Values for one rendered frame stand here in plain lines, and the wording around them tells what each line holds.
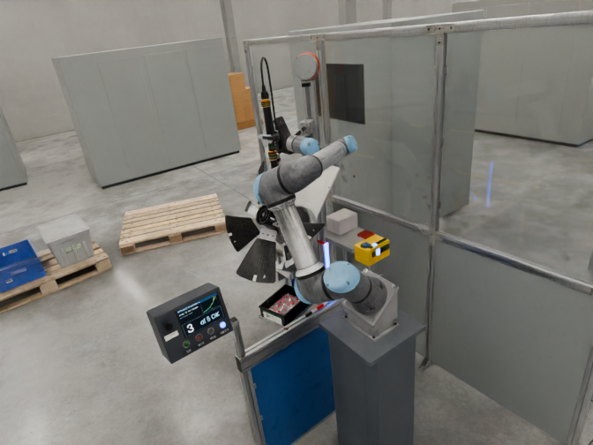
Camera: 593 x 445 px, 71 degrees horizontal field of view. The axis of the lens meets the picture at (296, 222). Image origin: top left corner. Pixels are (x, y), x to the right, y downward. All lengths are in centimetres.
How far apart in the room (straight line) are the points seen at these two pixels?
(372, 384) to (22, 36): 1313
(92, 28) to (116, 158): 711
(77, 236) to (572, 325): 416
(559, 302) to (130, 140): 656
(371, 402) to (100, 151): 636
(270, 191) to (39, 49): 1266
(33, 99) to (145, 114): 680
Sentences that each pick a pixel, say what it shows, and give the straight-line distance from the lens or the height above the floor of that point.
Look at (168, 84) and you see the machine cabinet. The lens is 756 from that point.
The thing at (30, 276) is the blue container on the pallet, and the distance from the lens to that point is 479.
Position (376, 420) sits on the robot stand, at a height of 65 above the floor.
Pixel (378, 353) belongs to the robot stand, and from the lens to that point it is 162.
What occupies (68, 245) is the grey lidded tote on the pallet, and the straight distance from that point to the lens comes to 474.
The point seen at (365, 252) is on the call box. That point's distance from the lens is 209.
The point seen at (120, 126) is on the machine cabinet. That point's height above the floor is 93.
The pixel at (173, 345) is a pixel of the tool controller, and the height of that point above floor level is 113.
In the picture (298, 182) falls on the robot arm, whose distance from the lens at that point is 146.
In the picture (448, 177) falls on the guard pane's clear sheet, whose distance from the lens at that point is 227.
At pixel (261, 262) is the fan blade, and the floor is 100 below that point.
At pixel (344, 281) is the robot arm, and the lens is 146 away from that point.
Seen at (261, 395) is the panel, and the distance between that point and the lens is 210.
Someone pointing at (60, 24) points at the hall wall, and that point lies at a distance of 1398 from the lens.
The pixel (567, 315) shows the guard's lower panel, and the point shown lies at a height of 81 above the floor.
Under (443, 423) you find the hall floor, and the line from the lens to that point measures 273.
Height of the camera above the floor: 212
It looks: 25 degrees down
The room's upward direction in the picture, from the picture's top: 7 degrees counter-clockwise
